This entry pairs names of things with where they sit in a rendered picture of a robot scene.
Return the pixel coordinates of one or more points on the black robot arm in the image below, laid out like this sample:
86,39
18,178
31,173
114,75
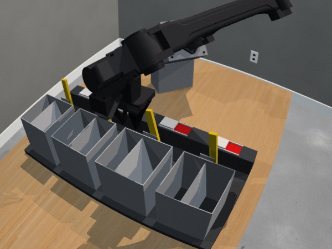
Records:
146,49

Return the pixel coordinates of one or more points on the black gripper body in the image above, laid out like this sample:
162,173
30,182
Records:
139,104

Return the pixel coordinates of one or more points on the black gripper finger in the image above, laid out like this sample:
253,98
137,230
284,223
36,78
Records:
121,118
136,119

